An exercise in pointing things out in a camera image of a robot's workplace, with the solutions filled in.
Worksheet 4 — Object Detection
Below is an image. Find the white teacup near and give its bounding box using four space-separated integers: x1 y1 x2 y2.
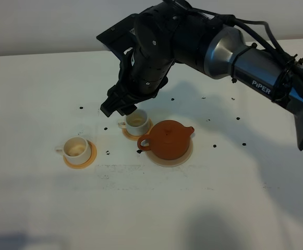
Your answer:
55 136 92 165

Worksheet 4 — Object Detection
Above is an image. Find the orange coaster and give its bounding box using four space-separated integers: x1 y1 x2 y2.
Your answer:
122 119 153 141
63 141 97 169

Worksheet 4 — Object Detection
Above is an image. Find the brown clay teapot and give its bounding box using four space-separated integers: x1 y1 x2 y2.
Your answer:
137 120 195 160

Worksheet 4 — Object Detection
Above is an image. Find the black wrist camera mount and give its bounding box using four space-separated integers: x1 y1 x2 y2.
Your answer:
96 14 138 60

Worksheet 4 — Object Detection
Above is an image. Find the orange coaster near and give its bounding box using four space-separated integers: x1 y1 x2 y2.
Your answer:
63 141 97 169

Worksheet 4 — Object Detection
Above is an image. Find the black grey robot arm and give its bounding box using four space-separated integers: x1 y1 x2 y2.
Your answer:
97 1 303 149

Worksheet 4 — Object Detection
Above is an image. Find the beige round teapot trivet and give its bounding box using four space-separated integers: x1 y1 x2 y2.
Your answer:
137 134 193 167

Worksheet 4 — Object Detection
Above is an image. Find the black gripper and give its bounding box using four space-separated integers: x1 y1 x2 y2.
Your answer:
100 47 174 116

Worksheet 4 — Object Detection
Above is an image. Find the orange coaster far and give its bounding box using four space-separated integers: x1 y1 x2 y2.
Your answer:
122 119 153 141

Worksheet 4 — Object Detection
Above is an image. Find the white teacup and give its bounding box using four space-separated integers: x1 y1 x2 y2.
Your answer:
55 136 92 165
118 109 151 136

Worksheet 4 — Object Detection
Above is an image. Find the white teacup far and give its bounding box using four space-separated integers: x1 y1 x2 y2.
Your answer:
118 109 151 136

